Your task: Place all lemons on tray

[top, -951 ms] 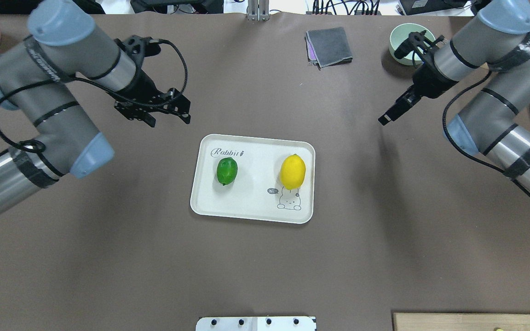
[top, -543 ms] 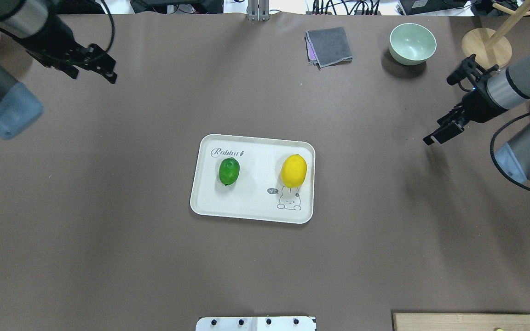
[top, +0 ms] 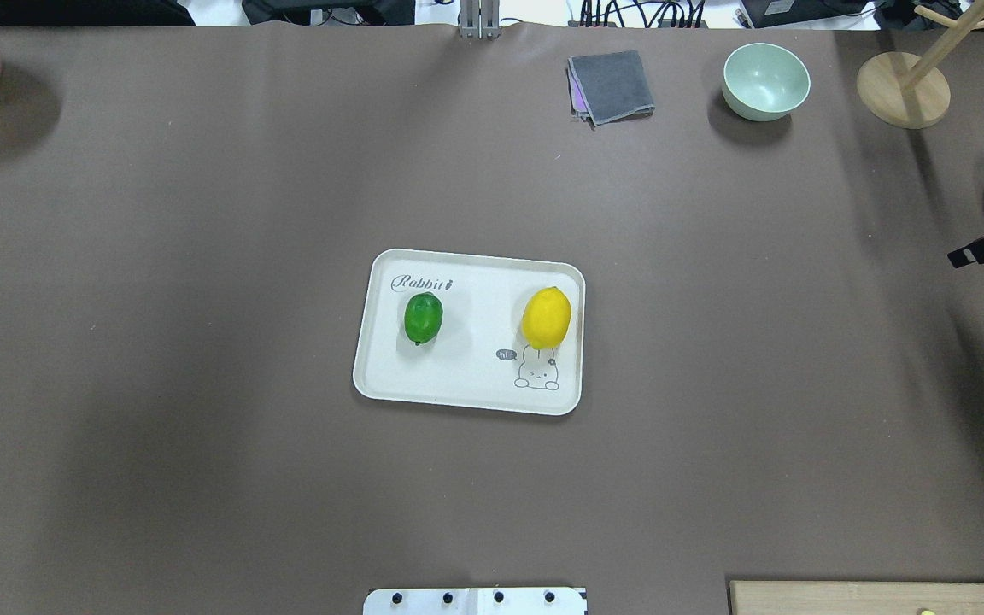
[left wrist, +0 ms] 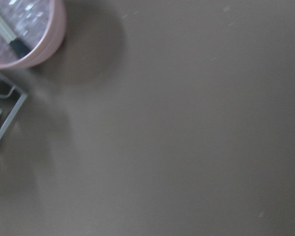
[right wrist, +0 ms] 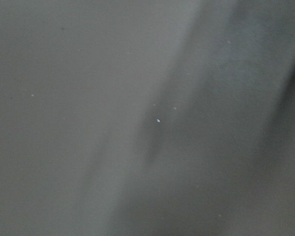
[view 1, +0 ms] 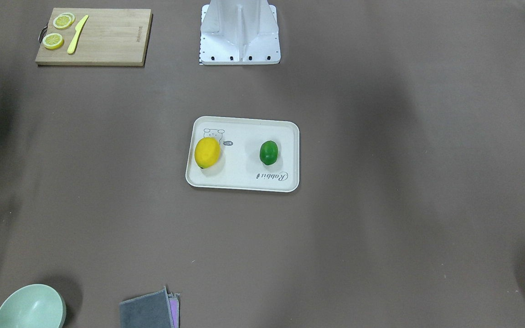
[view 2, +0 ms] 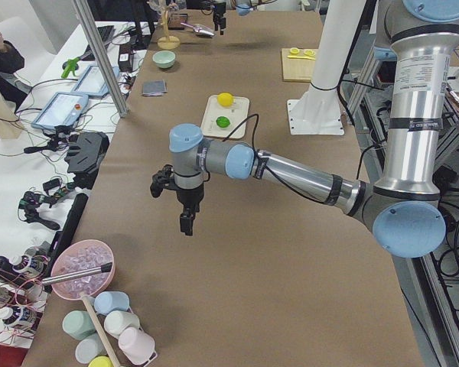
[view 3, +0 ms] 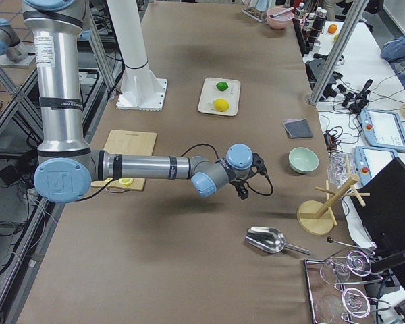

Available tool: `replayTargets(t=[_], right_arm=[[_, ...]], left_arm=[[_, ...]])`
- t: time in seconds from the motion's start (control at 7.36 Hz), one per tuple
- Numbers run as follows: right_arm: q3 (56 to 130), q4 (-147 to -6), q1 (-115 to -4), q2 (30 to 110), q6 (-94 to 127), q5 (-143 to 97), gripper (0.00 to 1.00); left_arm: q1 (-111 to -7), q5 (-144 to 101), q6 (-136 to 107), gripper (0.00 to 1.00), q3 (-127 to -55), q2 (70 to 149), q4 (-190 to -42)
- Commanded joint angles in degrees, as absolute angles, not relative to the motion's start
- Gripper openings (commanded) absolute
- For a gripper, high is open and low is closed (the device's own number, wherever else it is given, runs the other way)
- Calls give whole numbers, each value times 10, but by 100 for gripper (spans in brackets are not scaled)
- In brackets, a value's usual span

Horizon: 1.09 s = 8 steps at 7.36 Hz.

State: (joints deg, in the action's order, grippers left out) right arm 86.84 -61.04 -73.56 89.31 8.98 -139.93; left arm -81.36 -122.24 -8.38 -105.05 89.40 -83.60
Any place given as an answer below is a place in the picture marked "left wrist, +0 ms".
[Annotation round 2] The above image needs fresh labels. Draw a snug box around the pink bowl with ice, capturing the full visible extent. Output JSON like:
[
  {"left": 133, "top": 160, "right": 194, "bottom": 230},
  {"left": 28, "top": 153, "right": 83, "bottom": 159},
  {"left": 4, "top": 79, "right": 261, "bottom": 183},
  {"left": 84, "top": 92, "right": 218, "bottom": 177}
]
[{"left": 0, "top": 0, "right": 66, "bottom": 69}]

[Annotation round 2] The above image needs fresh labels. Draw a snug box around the white wire cup rack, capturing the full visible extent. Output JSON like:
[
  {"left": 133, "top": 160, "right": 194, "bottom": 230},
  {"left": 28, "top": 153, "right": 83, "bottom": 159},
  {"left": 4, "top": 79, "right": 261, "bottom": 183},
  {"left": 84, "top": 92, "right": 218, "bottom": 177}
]
[{"left": 0, "top": 73, "right": 28, "bottom": 140}]

